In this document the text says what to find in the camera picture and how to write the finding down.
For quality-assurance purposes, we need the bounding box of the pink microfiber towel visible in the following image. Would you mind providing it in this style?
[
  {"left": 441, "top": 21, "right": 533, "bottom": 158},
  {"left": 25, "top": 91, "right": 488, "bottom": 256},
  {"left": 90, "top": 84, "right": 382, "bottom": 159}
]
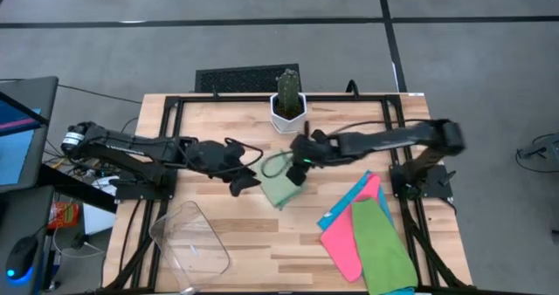
[{"left": 320, "top": 172, "right": 383, "bottom": 284}]

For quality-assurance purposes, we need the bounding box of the computer monitor blue screen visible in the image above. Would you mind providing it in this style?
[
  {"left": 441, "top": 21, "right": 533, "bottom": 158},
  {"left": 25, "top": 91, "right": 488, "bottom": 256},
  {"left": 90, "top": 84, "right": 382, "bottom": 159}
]
[{"left": 0, "top": 75, "right": 60, "bottom": 195}]

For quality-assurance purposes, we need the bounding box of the black vent grille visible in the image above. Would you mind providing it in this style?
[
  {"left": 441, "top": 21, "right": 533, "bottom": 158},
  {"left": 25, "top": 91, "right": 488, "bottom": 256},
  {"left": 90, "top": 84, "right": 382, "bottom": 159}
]
[{"left": 194, "top": 63, "right": 302, "bottom": 94}]

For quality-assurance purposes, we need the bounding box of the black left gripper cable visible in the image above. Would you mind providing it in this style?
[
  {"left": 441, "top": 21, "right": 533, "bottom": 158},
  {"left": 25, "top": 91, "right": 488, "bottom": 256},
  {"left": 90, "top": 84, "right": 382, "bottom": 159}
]
[{"left": 223, "top": 136, "right": 266, "bottom": 178}]

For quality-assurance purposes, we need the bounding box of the black desk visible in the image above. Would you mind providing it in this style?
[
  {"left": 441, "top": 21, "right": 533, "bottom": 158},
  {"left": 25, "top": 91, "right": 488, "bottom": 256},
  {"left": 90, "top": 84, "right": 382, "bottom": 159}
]
[{"left": 0, "top": 184, "right": 57, "bottom": 295}]

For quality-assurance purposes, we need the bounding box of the black computer mouse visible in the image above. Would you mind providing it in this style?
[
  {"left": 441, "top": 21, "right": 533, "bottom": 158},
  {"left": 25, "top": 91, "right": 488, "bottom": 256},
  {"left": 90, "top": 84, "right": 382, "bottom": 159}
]
[{"left": 4, "top": 236, "right": 39, "bottom": 283}]

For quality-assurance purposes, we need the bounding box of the green cactus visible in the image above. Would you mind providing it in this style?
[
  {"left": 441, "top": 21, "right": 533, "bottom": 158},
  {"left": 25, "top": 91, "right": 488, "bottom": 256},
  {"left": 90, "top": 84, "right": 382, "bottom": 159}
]
[{"left": 276, "top": 67, "right": 302, "bottom": 118}]

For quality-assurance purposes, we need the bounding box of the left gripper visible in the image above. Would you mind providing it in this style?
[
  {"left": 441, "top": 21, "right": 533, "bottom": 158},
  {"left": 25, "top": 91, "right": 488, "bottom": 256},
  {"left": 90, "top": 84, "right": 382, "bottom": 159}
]
[{"left": 190, "top": 140, "right": 263, "bottom": 198}]

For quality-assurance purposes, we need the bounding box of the clear plastic bin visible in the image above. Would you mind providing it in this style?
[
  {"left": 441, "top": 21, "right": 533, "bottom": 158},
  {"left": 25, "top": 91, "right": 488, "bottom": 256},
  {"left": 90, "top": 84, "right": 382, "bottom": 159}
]
[{"left": 148, "top": 200, "right": 231, "bottom": 294}]

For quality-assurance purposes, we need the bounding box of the black aluminium rig frame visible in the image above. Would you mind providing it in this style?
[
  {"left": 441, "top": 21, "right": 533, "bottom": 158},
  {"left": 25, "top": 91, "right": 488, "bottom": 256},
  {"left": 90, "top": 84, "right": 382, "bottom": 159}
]
[{"left": 102, "top": 92, "right": 475, "bottom": 295}]

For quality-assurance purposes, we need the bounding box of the mint green microfiber towel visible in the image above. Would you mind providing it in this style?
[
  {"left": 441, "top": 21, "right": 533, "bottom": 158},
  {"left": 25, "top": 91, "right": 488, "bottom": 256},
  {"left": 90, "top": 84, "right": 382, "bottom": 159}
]
[{"left": 254, "top": 148, "right": 309, "bottom": 211}]

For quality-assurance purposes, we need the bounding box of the blue microfiber towel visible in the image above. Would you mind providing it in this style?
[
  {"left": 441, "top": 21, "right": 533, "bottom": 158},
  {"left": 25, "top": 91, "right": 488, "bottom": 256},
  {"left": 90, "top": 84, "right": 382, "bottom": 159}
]
[{"left": 316, "top": 169, "right": 416, "bottom": 295}]

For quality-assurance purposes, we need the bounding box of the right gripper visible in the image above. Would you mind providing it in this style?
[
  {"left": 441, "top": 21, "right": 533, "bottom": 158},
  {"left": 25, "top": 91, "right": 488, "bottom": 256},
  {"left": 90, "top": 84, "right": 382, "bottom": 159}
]
[{"left": 286, "top": 128, "right": 342, "bottom": 188}]

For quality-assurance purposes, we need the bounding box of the white hexagonal plant pot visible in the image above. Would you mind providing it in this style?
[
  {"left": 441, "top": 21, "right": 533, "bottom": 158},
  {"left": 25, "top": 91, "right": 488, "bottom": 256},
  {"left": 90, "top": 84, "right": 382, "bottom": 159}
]
[{"left": 269, "top": 92, "right": 308, "bottom": 134}]

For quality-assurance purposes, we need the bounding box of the orange packet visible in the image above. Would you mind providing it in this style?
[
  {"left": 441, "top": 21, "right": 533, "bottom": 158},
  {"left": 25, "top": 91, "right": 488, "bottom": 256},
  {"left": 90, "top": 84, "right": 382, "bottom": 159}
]
[{"left": 49, "top": 201, "right": 81, "bottom": 230}]

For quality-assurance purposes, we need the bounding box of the bright green microfiber towel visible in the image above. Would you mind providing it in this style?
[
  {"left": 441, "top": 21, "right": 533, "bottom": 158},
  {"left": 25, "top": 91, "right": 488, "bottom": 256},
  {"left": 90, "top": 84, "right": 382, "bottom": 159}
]
[{"left": 351, "top": 197, "right": 419, "bottom": 295}]

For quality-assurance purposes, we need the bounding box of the white box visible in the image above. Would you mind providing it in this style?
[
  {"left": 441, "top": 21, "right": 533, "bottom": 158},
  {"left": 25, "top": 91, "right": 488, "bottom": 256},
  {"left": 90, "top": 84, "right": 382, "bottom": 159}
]
[{"left": 81, "top": 202, "right": 117, "bottom": 237}]

